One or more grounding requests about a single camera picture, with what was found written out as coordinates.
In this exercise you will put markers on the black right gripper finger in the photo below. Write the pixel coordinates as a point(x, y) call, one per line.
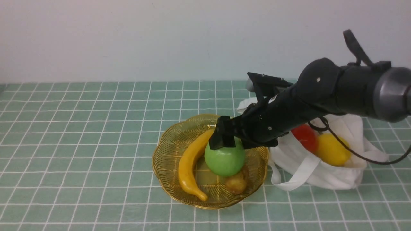
point(225, 132)

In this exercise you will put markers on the green checkered tablecloth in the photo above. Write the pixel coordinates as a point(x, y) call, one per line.
point(77, 157)

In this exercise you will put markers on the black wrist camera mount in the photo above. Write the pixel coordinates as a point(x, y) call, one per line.
point(265, 86)

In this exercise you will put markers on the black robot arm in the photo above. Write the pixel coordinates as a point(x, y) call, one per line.
point(381, 92)

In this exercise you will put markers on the white cloth tote bag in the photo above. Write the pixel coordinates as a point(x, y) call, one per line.
point(293, 165)

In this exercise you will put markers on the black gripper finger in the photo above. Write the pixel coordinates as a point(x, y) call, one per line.
point(215, 141)

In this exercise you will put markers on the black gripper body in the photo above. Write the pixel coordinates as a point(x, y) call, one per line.
point(258, 123)

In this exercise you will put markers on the yellow lemon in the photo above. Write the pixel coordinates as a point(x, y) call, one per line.
point(331, 151)

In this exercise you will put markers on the red tomato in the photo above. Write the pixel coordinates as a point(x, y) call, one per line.
point(307, 137)

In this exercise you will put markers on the yellow banana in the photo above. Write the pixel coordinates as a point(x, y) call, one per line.
point(188, 162)

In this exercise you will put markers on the amber ribbed plastic fruit bowl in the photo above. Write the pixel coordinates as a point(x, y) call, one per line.
point(174, 142)

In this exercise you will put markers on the green apple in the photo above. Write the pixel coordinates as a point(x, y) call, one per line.
point(226, 161)

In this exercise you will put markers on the small brown potato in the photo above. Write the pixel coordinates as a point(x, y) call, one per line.
point(236, 184)

